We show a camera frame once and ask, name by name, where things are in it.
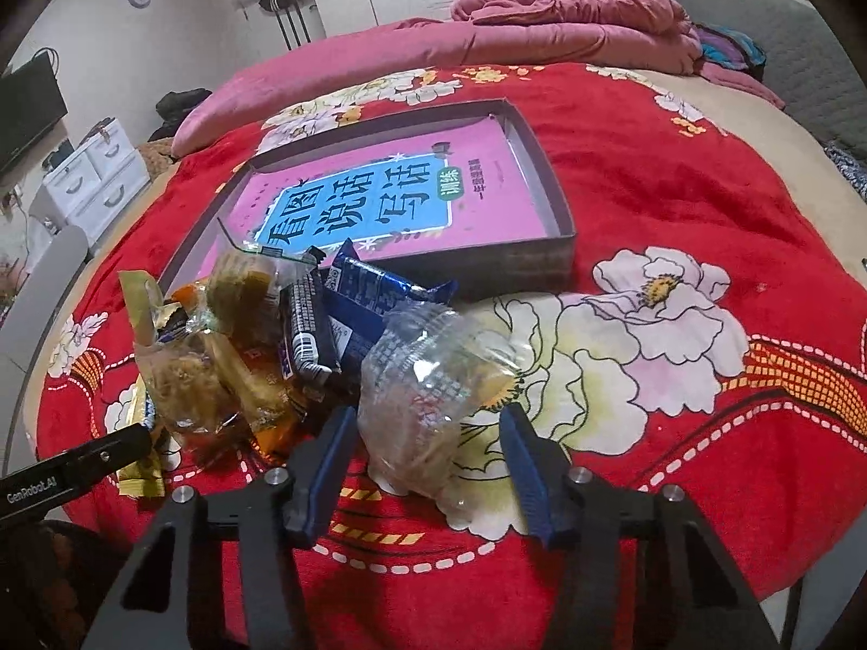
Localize clear bag of crackers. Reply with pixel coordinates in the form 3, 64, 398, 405
357, 300, 530, 509

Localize clear bag brown cake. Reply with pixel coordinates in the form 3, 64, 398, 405
150, 248, 312, 447

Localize dark blue wafer packet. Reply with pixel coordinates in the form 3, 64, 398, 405
323, 239, 457, 379

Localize gold snack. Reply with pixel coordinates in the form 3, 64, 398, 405
118, 270, 179, 499

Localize orange snack packet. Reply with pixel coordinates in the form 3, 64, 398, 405
204, 331, 306, 461

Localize black snickers bar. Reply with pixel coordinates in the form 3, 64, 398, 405
279, 246, 341, 386

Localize grey shallow cardboard box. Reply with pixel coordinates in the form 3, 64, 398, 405
159, 100, 576, 301

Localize red floral blanket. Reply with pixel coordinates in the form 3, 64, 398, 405
35, 63, 865, 648

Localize pink blue chinese book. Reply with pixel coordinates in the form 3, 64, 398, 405
217, 114, 557, 261

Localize white drawer cabinet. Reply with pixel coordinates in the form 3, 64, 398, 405
28, 118, 150, 248

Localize dark clothes pile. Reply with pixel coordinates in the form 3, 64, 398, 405
148, 88, 212, 142

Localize pink quilt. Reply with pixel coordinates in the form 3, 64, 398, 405
172, 0, 782, 157

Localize purple teal clothes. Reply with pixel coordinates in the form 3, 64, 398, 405
695, 24, 767, 81

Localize grey padded headboard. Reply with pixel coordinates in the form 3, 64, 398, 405
677, 0, 865, 160

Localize black wall television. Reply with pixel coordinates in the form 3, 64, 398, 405
0, 53, 68, 173

